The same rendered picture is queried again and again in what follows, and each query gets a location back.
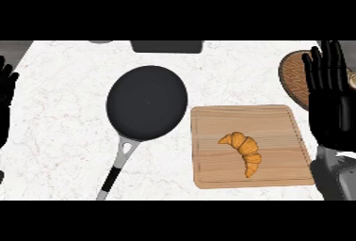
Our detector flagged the pale round object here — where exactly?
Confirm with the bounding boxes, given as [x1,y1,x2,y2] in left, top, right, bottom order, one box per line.
[346,70,356,89]

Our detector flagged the wooden cutting board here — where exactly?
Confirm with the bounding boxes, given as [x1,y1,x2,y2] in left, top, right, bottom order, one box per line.
[190,104,317,190]

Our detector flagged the round brown wicker placemat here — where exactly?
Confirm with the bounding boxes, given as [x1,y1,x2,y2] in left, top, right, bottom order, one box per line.
[277,50,314,111]

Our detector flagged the dark grey appliance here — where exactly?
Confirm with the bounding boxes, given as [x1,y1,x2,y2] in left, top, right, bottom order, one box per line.
[131,40,204,55]

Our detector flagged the black frying pan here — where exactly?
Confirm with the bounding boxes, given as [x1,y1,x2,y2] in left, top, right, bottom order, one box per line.
[95,65,190,201]

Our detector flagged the golden croissant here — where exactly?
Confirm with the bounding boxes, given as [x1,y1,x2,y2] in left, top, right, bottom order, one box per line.
[218,131,264,179]

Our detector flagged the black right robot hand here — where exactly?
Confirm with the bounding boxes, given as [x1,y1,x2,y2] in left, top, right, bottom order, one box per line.
[301,40,356,153]

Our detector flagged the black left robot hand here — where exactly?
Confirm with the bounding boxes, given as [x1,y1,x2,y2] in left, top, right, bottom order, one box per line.
[0,56,21,149]

